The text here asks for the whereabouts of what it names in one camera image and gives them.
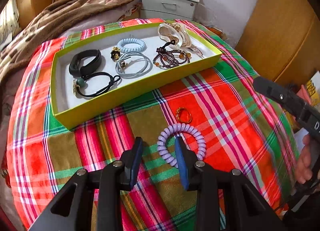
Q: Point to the green shallow cardboard tray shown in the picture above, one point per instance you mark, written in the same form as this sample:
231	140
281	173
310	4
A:
146	63

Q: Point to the person right hand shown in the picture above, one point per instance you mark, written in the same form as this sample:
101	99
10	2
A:
303	171

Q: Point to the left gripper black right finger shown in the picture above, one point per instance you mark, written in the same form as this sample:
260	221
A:
245	207

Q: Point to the black fitness band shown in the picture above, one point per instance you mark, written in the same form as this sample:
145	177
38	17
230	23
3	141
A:
85	63

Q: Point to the gold translucent hair claw clip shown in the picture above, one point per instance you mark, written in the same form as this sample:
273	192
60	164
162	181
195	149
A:
177	32

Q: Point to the red green plaid cloth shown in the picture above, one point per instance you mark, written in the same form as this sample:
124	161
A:
241	129

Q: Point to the brown patterned fleece blanket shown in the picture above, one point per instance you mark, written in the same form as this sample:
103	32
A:
49	24

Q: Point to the grey two-drawer nightstand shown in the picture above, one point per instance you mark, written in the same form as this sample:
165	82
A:
169	9

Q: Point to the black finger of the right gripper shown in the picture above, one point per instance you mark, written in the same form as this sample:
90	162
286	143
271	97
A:
273	91

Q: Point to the gold black scrunchie charm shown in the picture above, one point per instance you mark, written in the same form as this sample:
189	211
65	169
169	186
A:
115	53

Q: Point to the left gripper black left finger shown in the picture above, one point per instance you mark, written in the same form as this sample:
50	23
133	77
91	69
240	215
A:
71	208

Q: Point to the wooden door right side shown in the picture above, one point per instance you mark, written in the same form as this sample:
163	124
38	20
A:
281	41

